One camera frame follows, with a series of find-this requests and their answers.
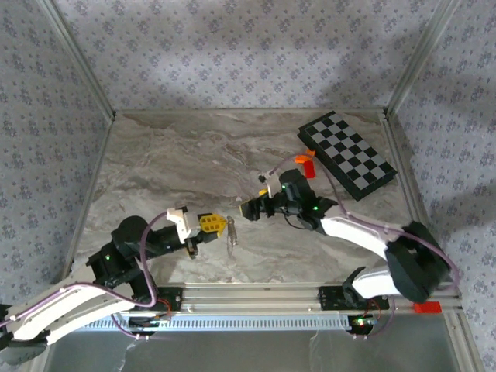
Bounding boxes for black and grey chessboard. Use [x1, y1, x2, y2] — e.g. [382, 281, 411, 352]
[297, 111, 399, 202]

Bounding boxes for small circuit board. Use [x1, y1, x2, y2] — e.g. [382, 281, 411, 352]
[127, 314, 174, 331]
[348, 314, 381, 332]

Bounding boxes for grey metal sheet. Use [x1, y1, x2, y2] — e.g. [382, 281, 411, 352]
[42, 329, 466, 372]

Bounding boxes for red clamp block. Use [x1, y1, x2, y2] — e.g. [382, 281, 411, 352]
[413, 301, 443, 314]

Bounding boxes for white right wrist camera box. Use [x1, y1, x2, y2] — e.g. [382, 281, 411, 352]
[258, 172, 281, 198]

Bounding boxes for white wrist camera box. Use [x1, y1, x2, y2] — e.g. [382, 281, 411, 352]
[166, 207, 202, 244]
[258, 172, 281, 198]

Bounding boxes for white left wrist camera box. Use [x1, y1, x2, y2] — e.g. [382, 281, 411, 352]
[166, 207, 202, 244]

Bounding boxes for aluminium side rail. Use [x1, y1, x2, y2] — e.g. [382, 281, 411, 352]
[61, 112, 117, 276]
[381, 110, 485, 372]

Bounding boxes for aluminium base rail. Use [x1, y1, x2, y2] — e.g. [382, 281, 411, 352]
[154, 284, 464, 314]

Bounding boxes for aluminium back rail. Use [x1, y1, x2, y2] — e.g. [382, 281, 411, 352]
[114, 107, 388, 115]

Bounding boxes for white slotted cable duct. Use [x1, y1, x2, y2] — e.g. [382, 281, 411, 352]
[87, 312, 356, 332]

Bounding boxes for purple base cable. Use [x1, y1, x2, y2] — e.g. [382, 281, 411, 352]
[109, 312, 152, 342]
[350, 297, 397, 341]

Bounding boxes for aluminium frame post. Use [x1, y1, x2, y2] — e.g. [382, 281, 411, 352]
[384, 0, 464, 119]
[38, 0, 117, 119]

